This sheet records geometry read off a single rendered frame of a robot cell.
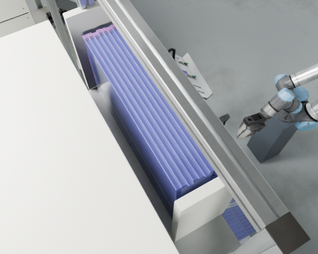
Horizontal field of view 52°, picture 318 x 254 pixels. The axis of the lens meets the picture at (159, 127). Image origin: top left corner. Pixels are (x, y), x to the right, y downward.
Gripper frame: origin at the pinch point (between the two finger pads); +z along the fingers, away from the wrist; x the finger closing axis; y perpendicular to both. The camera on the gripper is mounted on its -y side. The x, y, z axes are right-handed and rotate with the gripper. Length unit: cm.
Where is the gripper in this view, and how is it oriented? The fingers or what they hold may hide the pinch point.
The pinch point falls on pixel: (237, 136)
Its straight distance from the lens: 182.8
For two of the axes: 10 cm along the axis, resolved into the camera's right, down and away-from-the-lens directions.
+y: 6.4, 0.1, 7.7
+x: -4.9, -7.6, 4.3
